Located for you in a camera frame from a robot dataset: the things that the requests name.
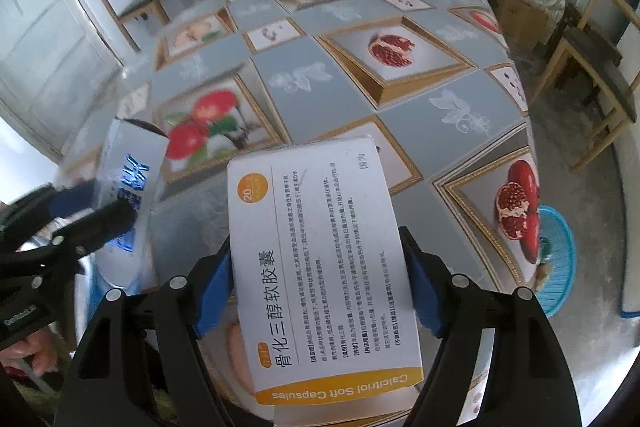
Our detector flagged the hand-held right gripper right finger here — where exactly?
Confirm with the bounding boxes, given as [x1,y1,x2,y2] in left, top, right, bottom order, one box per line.
[399,227,586,427]

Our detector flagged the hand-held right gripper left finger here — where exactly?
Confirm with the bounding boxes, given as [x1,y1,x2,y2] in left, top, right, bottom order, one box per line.
[52,239,241,427]

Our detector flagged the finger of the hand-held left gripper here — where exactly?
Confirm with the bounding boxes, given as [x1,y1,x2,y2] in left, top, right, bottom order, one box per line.
[50,199,138,258]
[0,179,101,233]

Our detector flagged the white blue carton box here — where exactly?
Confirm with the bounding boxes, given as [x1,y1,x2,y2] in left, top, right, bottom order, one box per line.
[92,117,171,298]

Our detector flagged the white orange medicine box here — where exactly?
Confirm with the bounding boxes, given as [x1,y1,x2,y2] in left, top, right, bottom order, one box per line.
[226,134,427,427]

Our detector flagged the blue plastic basket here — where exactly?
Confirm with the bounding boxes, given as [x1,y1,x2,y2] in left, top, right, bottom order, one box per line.
[535,205,576,318]

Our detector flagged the person's left hand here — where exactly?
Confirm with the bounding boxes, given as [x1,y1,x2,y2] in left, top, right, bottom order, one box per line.
[0,332,68,375]

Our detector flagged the white door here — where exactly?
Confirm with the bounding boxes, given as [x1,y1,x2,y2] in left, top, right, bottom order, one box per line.
[0,0,123,122]

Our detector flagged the fruit print tablecloth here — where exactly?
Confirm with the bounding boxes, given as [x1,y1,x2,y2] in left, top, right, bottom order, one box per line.
[57,0,543,427]

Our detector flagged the brown cardboard box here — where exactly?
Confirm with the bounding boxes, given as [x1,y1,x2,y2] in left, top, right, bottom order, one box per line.
[492,0,551,52]

